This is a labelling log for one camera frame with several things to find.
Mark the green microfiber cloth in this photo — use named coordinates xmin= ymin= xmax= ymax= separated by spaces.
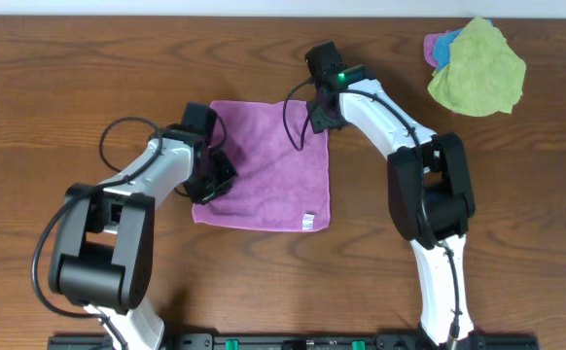
xmin=428 ymin=17 xmax=526 ymax=118

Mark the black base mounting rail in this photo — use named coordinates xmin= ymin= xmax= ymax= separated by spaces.
xmin=47 ymin=331 xmax=541 ymax=350

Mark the blue microfiber cloth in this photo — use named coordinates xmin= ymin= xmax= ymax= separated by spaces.
xmin=432 ymin=19 xmax=493 ymax=73

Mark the purple microfiber cloth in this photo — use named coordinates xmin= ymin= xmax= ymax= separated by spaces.
xmin=192 ymin=100 xmax=331 ymax=232

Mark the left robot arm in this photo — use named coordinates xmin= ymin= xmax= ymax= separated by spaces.
xmin=39 ymin=103 xmax=236 ymax=349

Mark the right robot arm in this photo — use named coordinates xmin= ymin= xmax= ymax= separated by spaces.
xmin=304 ymin=42 xmax=476 ymax=349

